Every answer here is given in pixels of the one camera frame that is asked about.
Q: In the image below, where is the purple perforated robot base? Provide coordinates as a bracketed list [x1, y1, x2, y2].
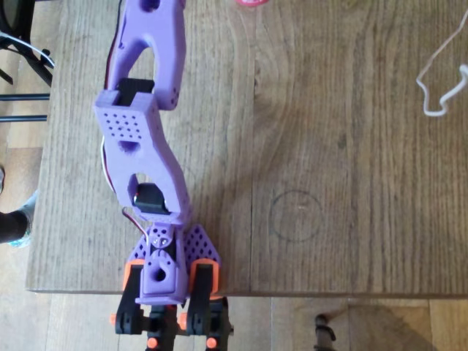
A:
[126, 221, 224, 306]

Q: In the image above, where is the orange and black clamp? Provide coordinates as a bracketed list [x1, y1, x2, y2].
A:
[108, 260, 173, 351]
[178, 257, 235, 350]

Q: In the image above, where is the person's foot in sock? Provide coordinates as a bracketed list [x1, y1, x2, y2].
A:
[0, 189, 39, 250]

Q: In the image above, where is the white string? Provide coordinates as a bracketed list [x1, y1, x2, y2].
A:
[416, 10, 468, 118]

